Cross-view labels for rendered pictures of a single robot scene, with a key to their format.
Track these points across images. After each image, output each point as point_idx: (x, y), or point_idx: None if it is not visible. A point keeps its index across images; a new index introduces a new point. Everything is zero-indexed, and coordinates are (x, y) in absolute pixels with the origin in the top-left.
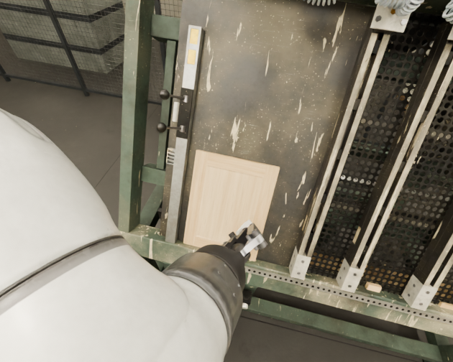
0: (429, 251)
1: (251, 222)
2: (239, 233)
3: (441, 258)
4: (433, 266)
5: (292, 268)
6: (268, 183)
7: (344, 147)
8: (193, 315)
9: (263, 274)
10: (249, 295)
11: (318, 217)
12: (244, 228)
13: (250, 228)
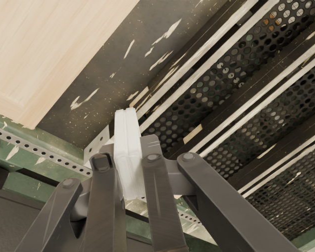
0: (247, 169)
1: (136, 117)
2: (126, 162)
3: (255, 180)
4: (243, 185)
5: (91, 155)
6: (114, 10)
7: (257, 11)
8: None
9: (40, 153)
10: (4, 178)
11: (164, 97)
12: (157, 157)
13: (225, 196)
